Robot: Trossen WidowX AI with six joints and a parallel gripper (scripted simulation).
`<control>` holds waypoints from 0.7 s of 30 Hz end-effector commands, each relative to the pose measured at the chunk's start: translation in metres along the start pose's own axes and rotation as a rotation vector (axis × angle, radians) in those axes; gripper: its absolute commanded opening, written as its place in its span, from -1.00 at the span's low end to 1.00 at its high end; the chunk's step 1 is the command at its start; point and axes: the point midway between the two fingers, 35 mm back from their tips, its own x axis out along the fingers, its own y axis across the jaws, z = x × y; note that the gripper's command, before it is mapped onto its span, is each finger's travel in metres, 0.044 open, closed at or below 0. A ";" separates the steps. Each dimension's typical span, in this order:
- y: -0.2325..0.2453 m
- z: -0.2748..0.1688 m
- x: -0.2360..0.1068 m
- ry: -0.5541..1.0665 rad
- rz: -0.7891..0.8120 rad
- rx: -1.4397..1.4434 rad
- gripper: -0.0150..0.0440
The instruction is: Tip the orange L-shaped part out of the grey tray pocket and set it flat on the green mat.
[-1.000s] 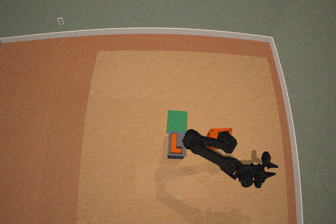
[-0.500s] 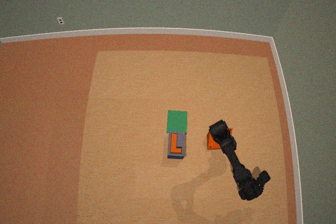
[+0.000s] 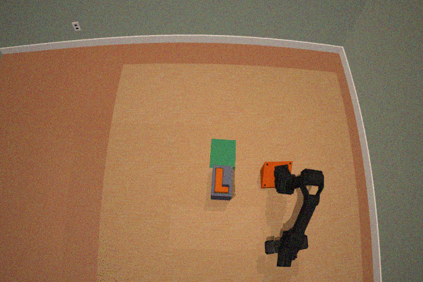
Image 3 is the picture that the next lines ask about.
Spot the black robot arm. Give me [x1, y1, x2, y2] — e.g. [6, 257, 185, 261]
[274, 164, 325, 267]

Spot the orange l-shaped part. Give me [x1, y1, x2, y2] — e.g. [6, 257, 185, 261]
[215, 168, 229, 194]

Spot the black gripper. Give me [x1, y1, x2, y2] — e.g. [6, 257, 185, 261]
[264, 235, 309, 255]

